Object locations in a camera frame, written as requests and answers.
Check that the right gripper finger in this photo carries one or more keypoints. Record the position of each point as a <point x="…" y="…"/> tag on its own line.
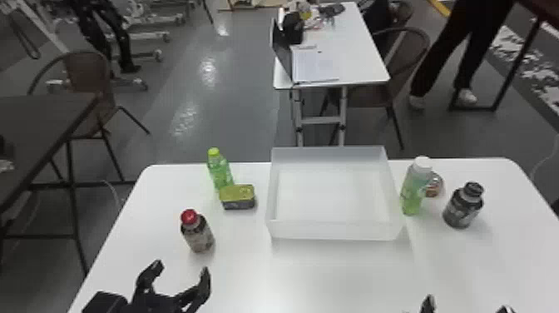
<point x="428" y="305"/>
<point x="505" y="310"/>

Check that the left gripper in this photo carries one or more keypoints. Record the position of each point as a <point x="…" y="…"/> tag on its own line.
<point x="153" y="304"/>

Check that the brown bottle with red cap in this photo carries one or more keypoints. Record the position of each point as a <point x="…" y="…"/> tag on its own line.
<point x="197" y="232"/>

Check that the black bottle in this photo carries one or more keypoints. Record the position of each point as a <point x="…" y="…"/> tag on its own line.
<point x="462" y="207"/>

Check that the green can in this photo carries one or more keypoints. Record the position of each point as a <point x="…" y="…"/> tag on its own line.
<point x="237" y="196"/>

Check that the green bottle with white cap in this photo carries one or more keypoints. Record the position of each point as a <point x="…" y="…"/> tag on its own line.
<point x="414" y="188"/>

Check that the red can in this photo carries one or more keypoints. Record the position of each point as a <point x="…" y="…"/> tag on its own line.
<point x="436" y="185"/>

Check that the clear box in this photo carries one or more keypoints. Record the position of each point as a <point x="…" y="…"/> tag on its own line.
<point x="332" y="194"/>

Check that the brown chair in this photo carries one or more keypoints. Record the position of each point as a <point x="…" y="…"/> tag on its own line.
<point x="89" y="74"/>
<point x="406" y="57"/>

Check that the white paper sheet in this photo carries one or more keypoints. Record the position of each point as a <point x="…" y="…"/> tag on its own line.
<point x="314" y="64"/>

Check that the person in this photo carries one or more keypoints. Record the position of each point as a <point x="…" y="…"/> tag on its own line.
<point x="454" y="48"/>

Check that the white side table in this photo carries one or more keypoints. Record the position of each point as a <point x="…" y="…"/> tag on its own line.
<point x="349" y="57"/>

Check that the black bag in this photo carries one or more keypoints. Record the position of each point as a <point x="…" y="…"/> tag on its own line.
<point x="292" y="27"/>

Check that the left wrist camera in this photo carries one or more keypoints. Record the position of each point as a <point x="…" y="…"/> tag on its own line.
<point x="105" y="304"/>

